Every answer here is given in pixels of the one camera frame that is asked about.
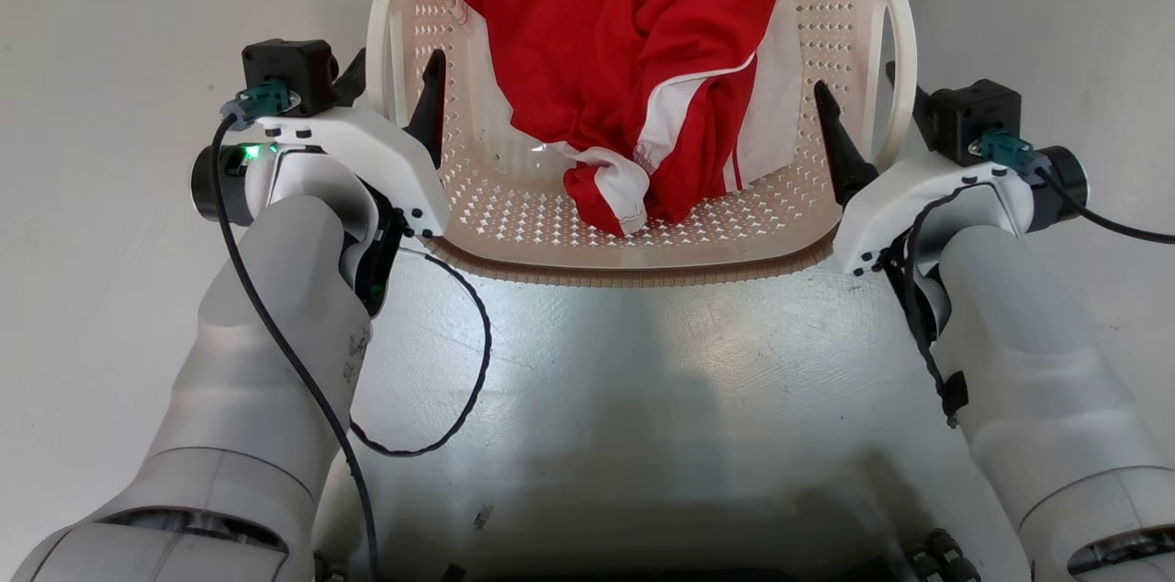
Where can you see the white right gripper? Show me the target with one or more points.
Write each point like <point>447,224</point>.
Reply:
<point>895,201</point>

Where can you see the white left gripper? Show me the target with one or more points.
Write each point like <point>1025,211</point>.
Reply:
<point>376,151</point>

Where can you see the beige plastic laundry basket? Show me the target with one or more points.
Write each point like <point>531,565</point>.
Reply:
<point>551,224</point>

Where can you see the dark robot base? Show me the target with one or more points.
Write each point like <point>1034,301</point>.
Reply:
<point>945,559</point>

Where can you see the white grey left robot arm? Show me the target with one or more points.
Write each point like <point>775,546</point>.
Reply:
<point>266,334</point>

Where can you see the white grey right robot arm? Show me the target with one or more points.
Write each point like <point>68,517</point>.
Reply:
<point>1037,362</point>

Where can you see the red and white garment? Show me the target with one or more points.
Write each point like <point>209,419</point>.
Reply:
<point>597,31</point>

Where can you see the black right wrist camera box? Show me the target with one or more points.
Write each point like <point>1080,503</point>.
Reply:
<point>968,118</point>

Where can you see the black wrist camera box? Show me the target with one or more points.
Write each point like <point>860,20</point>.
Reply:
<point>289,72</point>
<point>968,118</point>

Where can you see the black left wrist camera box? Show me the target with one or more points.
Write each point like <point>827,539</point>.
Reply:
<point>289,72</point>

